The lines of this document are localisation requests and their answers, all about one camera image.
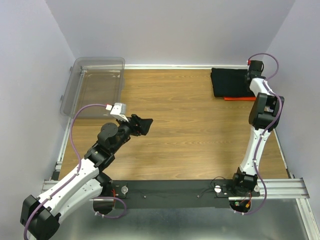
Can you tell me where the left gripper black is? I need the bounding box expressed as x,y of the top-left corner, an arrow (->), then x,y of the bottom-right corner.
111,114 -> 153,154

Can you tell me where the black t-shirt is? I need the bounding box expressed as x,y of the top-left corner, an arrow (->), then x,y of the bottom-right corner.
210,68 -> 255,98

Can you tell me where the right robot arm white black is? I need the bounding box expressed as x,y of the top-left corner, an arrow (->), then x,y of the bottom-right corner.
230,60 -> 285,196

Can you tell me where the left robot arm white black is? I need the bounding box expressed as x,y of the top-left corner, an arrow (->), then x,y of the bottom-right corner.
20,114 -> 153,240

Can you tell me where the folded orange t-shirt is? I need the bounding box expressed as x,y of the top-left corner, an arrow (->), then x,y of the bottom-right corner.
223,96 -> 256,101

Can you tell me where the clear plastic bin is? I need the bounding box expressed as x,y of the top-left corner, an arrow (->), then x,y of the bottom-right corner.
60,57 -> 125,118

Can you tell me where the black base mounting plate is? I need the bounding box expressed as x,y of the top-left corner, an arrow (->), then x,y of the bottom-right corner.
93,178 -> 260,215

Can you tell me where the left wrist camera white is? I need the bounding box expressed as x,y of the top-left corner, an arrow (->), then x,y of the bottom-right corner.
105,102 -> 129,122

